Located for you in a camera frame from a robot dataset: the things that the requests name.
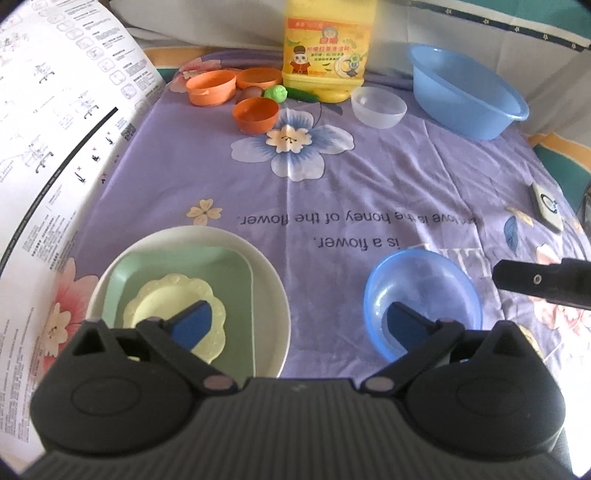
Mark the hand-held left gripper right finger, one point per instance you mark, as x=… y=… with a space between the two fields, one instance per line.
x=406 y=323

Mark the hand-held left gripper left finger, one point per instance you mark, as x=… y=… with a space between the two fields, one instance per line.
x=194 y=323

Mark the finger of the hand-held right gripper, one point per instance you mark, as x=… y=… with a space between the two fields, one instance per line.
x=540 y=280

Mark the small blue bowl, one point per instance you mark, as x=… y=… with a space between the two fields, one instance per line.
x=425 y=286

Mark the yellow flower-shaped plate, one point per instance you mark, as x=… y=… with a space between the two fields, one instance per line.
x=157 y=300

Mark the green square plate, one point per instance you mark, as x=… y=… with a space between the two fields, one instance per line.
x=235 y=295

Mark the white round plate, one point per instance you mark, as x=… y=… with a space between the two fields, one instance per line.
x=270 y=300

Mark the white square device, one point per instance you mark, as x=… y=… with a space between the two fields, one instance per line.
x=547 y=207

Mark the teal and yellow blanket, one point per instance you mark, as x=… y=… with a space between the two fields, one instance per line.
x=565 y=154

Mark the purple floral cloth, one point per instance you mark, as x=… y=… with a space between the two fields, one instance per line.
x=323 y=194

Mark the large blue basin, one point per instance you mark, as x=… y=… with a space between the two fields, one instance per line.
x=461 y=99

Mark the small deep orange bowl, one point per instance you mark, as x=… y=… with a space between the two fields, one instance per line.
x=255 y=116

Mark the clear plastic bowl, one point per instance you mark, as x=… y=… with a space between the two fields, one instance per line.
x=378 y=108

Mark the white instruction sheet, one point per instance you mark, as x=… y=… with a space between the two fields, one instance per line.
x=51 y=138

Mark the brown egg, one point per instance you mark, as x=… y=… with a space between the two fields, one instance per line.
x=249 y=94

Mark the light green toy vegetable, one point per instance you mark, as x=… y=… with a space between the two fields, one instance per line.
x=276 y=93

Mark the dark green toy vegetable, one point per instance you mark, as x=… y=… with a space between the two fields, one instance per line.
x=302 y=94

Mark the shallow orange bowl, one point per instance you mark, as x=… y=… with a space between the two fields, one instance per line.
x=258 y=78

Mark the yellow detergent bottle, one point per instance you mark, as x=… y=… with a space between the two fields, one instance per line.
x=323 y=50

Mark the teal star-trimmed sheet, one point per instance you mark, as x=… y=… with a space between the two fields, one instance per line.
x=207 y=23

